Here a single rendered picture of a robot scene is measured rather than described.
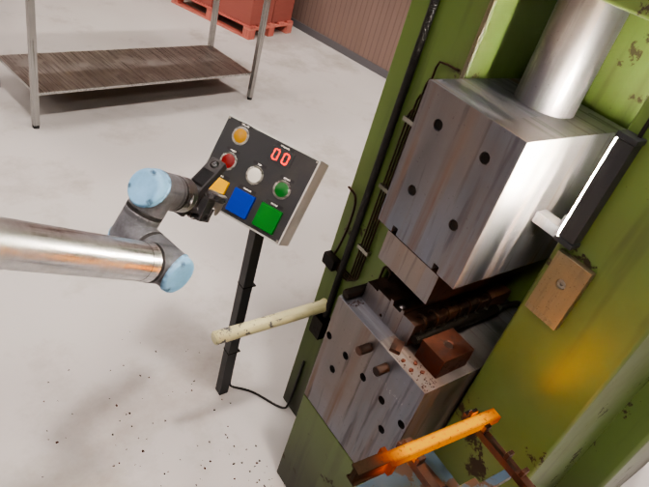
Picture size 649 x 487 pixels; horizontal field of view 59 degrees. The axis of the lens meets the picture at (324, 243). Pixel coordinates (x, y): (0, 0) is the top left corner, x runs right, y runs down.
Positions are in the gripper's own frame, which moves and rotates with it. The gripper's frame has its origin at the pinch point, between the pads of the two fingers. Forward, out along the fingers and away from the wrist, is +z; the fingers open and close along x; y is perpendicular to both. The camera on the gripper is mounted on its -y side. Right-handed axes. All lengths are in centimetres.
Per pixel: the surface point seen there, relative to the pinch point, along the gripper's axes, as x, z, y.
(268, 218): 10.8, 10.3, 0.7
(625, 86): 81, 12, -72
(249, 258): 1.7, 33.3, 18.5
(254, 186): 2.0, 11.1, -5.7
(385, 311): 54, 11, 8
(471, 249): 68, -12, -18
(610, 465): 132, 50, 21
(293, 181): 12.4, 11.0, -12.6
